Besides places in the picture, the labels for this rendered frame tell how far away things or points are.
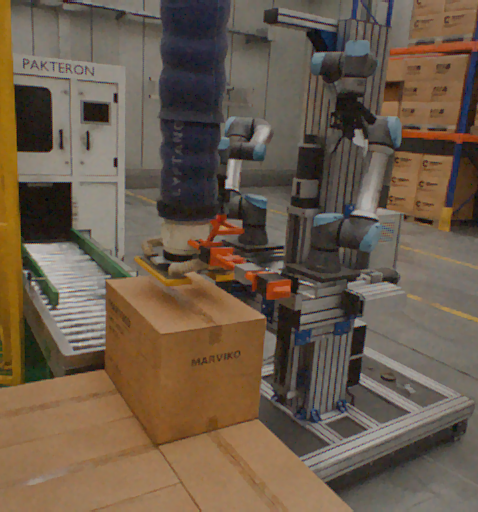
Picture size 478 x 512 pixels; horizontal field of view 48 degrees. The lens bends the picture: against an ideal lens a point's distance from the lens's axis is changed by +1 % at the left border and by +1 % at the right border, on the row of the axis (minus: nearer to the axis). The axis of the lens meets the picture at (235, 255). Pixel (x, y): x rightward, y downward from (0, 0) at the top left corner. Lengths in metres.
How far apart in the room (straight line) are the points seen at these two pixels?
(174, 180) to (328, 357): 1.24
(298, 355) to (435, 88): 7.86
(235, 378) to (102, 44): 10.18
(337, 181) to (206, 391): 1.07
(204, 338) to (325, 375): 1.02
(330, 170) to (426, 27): 8.06
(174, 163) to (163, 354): 0.64
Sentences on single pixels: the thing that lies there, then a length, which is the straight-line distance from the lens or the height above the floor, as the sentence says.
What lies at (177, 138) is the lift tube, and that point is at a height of 1.54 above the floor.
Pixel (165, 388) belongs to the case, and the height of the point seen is 0.75.
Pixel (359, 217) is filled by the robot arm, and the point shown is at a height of 1.28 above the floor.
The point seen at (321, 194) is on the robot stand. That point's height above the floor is 1.32.
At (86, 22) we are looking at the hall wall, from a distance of 11.58.
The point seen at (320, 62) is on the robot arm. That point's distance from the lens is 1.93.
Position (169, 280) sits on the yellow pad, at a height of 1.07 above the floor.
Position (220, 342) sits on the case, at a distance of 1.82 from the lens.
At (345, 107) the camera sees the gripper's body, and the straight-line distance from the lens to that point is 1.79.
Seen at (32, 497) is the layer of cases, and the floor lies 0.54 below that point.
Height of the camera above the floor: 1.62
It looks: 14 degrees down
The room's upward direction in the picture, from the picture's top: 4 degrees clockwise
